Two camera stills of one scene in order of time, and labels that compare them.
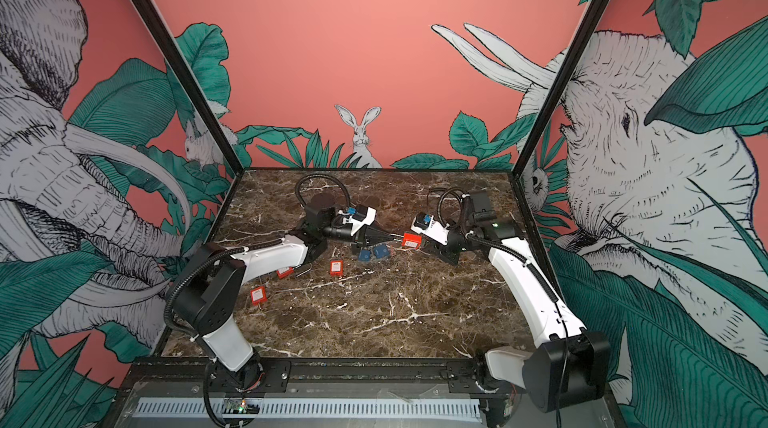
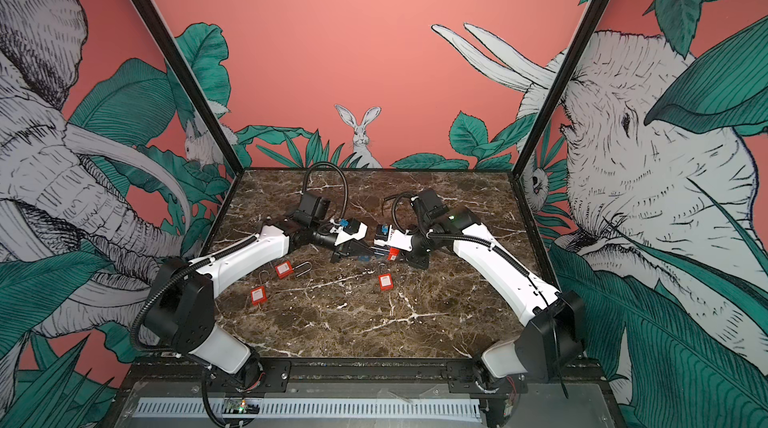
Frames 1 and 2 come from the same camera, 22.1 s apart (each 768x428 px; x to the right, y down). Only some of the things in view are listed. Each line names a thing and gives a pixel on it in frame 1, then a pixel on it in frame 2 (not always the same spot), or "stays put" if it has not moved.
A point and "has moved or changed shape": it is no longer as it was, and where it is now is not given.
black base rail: (201, 378) stays put
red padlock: (412, 240) has moved or changed shape
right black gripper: (442, 251) -> (413, 259)
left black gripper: (370, 239) -> (362, 249)
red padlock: (258, 296) stays put
